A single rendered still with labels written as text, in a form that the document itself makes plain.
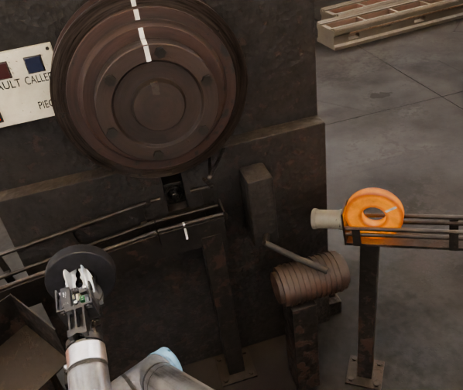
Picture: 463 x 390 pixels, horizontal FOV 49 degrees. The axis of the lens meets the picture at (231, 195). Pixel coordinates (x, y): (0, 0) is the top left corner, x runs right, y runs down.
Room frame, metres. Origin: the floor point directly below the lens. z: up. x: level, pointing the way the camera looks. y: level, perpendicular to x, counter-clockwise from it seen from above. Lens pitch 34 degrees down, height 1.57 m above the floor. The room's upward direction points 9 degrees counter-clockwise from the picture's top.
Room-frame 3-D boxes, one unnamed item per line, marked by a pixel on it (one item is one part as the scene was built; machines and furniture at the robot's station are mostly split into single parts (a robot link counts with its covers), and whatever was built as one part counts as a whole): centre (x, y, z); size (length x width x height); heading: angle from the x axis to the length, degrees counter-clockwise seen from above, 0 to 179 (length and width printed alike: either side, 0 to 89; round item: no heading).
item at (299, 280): (1.11, -0.20, 0.27); 0.22 x 0.13 x 0.53; 100
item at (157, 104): (1.09, 0.13, 1.11); 0.28 x 0.06 x 0.28; 100
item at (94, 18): (1.18, 0.15, 1.11); 0.47 x 0.06 x 0.47; 100
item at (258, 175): (1.24, -0.08, 0.68); 0.11 x 0.08 x 0.24; 10
